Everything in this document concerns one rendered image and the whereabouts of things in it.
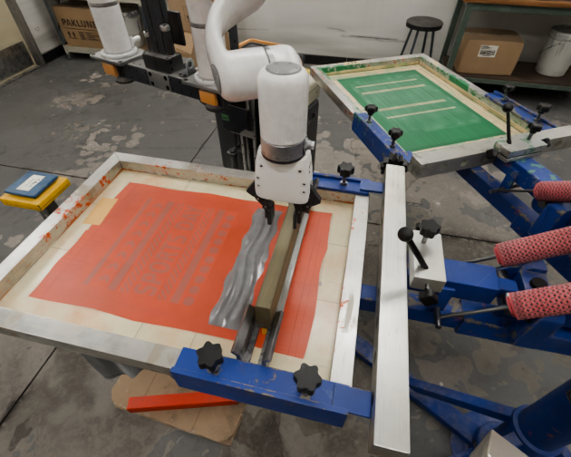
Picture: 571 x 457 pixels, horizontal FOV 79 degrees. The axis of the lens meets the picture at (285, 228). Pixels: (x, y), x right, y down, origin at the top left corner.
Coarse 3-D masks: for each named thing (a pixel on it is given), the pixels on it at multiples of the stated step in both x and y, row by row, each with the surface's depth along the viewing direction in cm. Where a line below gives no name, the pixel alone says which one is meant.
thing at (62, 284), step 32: (64, 256) 82; (96, 256) 82; (224, 256) 82; (64, 288) 76; (96, 288) 76; (256, 288) 76; (160, 320) 70; (192, 320) 70; (288, 320) 70; (288, 352) 66
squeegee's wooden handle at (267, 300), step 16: (288, 208) 79; (288, 224) 75; (288, 240) 72; (272, 256) 69; (288, 256) 72; (272, 272) 66; (272, 288) 63; (256, 304) 61; (272, 304) 62; (256, 320) 64; (272, 320) 65
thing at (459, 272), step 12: (408, 264) 70; (444, 264) 70; (456, 264) 70; (468, 264) 70; (408, 276) 68; (456, 276) 68; (468, 276) 68; (480, 276) 68; (492, 276) 68; (408, 288) 71; (456, 288) 68; (468, 288) 67; (480, 288) 66; (492, 288) 66; (480, 300) 69; (492, 300) 68
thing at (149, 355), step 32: (128, 160) 104; (160, 160) 104; (96, 192) 97; (320, 192) 95; (64, 224) 88; (352, 224) 85; (32, 256) 80; (352, 256) 78; (0, 288) 73; (352, 288) 72; (0, 320) 67; (32, 320) 67; (352, 320) 67; (96, 352) 63; (128, 352) 62; (160, 352) 62; (352, 352) 62
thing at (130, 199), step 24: (120, 192) 99; (144, 192) 99; (168, 192) 99; (192, 192) 99; (120, 216) 92; (240, 216) 92; (312, 216) 92; (240, 240) 86; (312, 240) 86; (312, 264) 81
